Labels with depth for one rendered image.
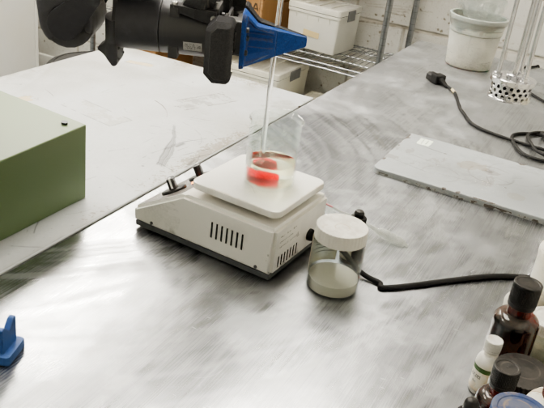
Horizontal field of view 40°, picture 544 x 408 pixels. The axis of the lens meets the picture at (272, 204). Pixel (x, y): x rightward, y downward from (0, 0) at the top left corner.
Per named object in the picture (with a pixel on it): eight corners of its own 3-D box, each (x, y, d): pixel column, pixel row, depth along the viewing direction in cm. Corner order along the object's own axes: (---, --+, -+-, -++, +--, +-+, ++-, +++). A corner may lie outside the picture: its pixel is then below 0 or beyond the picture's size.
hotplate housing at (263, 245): (131, 226, 92) (133, 167, 89) (193, 193, 103) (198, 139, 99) (285, 292, 83) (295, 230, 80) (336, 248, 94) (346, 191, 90)
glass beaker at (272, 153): (281, 202, 84) (291, 133, 81) (231, 186, 87) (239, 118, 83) (305, 182, 90) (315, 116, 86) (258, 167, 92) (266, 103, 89)
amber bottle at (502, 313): (516, 395, 72) (548, 301, 67) (472, 377, 74) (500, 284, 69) (524, 371, 76) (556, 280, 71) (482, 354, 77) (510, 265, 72)
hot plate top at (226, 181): (189, 187, 86) (189, 180, 86) (244, 158, 96) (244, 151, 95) (277, 221, 81) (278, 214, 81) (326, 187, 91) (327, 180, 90)
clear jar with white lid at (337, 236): (367, 291, 86) (380, 230, 82) (332, 307, 82) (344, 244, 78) (329, 266, 89) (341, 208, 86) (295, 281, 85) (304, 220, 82)
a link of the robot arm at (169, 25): (146, 77, 73) (147, 14, 70) (175, 33, 90) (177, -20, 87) (229, 87, 73) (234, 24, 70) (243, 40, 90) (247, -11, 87)
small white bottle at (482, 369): (481, 380, 73) (496, 330, 71) (496, 395, 72) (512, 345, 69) (462, 384, 72) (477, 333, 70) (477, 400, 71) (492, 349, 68)
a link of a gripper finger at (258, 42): (237, 70, 78) (242, 13, 76) (240, 61, 82) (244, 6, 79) (303, 78, 78) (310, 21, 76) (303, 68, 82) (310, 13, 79)
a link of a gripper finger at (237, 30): (219, 54, 77) (222, 17, 76) (227, 34, 86) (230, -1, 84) (239, 57, 77) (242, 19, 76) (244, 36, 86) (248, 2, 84)
